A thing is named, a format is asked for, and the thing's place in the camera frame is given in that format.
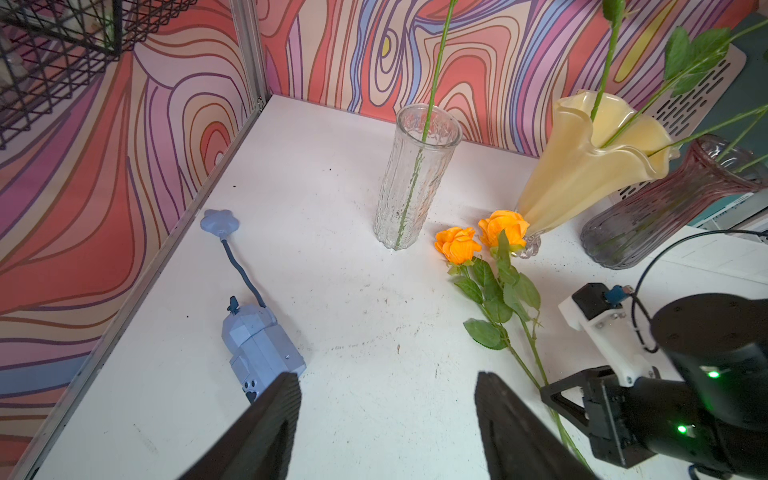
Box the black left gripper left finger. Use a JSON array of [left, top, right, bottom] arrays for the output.
[[181, 372, 301, 479]]

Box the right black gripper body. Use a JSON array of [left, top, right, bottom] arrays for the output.
[[541, 366, 720, 470]]

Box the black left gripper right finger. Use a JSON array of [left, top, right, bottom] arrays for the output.
[[475, 372, 596, 480]]

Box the orange rose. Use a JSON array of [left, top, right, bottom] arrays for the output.
[[395, 0, 459, 249], [434, 226, 592, 469], [479, 211, 548, 389]]

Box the white rose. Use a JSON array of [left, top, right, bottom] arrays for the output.
[[590, 0, 626, 122], [601, 19, 767, 148]]

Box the orange rose back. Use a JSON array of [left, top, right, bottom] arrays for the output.
[[395, 0, 459, 249]]

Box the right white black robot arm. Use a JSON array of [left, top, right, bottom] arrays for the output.
[[541, 293, 767, 479]]

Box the purple ribbed glass vase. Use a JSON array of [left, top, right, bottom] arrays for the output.
[[580, 135, 767, 270]]

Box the yellow ruffled glass vase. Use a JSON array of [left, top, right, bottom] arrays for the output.
[[516, 91, 679, 259]]

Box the white desktop file organizer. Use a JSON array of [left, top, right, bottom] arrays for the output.
[[617, 11, 768, 241]]

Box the clear glass vase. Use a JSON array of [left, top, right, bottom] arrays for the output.
[[373, 104, 463, 250]]

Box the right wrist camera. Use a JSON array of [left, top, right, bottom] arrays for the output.
[[558, 283, 660, 387]]

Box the black wire pen basket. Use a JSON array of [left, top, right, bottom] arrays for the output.
[[1, 0, 195, 150]]

